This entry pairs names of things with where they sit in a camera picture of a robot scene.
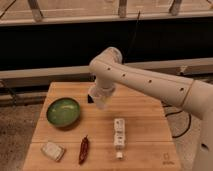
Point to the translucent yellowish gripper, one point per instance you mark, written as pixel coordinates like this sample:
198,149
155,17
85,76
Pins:
105,94

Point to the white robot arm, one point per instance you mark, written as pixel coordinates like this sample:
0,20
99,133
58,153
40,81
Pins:
193,96

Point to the green ceramic bowl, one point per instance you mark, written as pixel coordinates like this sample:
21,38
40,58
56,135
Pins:
63,112

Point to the black rectangular sponge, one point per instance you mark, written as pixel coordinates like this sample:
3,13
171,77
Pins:
89,98

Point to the white tube with cap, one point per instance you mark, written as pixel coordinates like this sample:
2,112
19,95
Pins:
119,136

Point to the wooden cutting board table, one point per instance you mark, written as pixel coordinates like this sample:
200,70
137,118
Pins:
148,144

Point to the red chili pepper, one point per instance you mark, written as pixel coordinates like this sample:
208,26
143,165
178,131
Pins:
83,150

